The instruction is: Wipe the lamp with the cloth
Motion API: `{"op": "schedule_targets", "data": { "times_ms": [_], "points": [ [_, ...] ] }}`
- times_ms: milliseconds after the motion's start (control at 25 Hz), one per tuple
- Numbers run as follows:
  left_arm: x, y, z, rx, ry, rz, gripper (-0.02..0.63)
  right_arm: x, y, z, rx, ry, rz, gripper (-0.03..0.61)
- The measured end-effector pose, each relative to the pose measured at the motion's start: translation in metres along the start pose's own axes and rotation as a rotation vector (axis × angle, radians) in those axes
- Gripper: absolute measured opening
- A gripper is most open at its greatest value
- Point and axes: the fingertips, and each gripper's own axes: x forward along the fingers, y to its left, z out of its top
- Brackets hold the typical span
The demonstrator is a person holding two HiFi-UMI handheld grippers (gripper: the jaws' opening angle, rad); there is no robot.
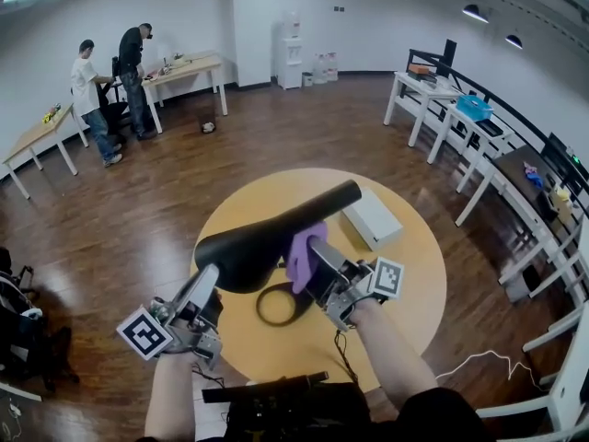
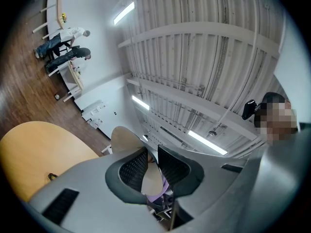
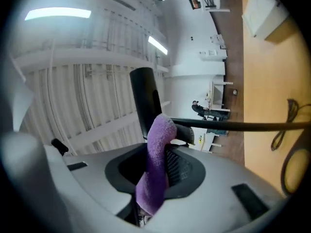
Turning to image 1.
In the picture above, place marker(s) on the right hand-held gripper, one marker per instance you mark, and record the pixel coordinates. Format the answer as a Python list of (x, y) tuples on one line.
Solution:
[(359, 283)]

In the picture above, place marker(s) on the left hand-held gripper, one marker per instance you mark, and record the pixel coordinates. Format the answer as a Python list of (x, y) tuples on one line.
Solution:
[(145, 334)]

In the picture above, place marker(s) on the purple cloth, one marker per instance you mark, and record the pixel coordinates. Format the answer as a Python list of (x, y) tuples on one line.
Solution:
[(301, 258)]

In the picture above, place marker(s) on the person's left forearm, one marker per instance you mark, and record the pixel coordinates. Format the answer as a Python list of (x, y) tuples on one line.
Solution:
[(172, 398)]

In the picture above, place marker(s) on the person's right forearm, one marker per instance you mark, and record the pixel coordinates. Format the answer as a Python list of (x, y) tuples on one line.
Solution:
[(391, 352)]

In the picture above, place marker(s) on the colourful crumpled cloth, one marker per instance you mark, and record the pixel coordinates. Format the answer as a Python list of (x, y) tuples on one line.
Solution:
[(533, 174)]

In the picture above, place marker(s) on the black pendant lamp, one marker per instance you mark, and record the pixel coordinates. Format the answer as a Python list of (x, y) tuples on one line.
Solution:
[(514, 40), (475, 13)]

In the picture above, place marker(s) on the white rectangular box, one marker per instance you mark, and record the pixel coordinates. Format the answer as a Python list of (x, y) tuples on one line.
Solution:
[(373, 219)]

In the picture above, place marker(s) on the black chest-mounted device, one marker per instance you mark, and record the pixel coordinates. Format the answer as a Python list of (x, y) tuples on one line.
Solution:
[(285, 408)]

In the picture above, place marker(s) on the black mesh waste bin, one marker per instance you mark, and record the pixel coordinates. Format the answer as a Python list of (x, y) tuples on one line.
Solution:
[(208, 124)]

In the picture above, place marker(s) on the small grey waste bin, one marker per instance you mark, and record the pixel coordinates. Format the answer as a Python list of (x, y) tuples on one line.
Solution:
[(307, 79)]

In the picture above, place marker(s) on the person's black sleeve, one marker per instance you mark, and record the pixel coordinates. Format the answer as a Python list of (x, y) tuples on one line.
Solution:
[(437, 417)]

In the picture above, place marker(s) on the white water dispenser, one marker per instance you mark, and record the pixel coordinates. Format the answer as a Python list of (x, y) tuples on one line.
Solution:
[(291, 60)]

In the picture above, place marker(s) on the orange flat box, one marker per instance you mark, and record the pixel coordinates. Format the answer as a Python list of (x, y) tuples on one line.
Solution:
[(417, 70)]

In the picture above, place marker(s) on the blue plastic basket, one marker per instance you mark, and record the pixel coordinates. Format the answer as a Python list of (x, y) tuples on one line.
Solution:
[(474, 108)]

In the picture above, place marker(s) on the dark brown table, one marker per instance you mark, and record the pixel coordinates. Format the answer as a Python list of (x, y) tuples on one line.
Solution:
[(520, 173)]

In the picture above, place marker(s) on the black office chair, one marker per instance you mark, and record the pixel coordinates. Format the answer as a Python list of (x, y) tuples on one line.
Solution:
[(112, 106)]

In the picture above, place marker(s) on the long wooden table white legs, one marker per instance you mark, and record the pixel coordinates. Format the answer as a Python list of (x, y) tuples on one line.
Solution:
[(188, 69)]

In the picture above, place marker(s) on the black metal railing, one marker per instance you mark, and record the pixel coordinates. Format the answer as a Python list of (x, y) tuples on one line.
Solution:
[(501, 104)]

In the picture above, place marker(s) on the short wooden table white legs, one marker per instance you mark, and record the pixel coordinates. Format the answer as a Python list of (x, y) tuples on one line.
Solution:
[(37, 136)]

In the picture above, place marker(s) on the black monitor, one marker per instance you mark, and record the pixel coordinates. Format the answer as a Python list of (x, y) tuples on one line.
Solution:
[(450, 51)]

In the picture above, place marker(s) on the yellow bag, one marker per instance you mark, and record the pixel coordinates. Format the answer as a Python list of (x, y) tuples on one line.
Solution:
[(562, 201)]

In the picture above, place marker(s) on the white frame chair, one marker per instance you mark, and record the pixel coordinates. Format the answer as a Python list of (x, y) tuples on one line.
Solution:
[(552, 385)]

